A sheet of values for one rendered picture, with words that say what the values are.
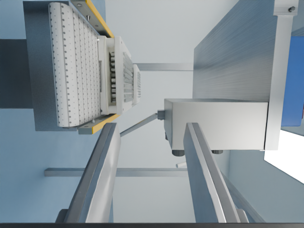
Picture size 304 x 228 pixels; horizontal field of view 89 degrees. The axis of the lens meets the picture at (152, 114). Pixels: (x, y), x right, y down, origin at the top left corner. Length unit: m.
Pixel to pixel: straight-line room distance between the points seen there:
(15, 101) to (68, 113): 0.25
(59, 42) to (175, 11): 3.70
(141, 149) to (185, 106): 3.56
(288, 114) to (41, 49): 0.57
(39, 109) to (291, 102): 0.58
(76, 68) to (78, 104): 0.08
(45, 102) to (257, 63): 0.50
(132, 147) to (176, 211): 2.04
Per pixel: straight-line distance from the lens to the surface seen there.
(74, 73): 0.39
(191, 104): 0.33
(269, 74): 0.41
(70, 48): 0.40
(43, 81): 0.44
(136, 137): 3.78
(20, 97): 0.60
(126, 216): 4.84
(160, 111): 0.50
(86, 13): 0.45
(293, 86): 0.47
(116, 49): 0.53
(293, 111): 0.48
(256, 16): 0.49
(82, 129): 0.38
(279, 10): 0.43
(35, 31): 0.46
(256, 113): 0.39
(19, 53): 0.61
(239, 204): 1.32
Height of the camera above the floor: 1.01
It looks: level
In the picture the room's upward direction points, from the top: 90 degrees clockwise
